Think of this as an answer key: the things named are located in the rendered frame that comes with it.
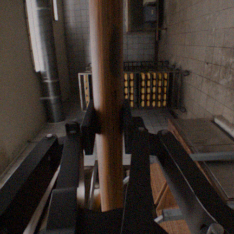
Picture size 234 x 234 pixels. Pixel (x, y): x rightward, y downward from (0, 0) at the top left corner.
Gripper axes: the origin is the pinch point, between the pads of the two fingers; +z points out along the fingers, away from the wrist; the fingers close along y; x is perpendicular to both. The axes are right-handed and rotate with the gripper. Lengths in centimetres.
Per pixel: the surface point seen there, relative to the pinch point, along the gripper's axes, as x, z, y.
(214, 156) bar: -73, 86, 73
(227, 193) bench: -77, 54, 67
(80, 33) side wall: 26, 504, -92
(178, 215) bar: -71, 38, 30
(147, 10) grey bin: 71, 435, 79
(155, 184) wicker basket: -128, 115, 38
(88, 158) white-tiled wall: -135, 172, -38
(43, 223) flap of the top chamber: -134, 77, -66
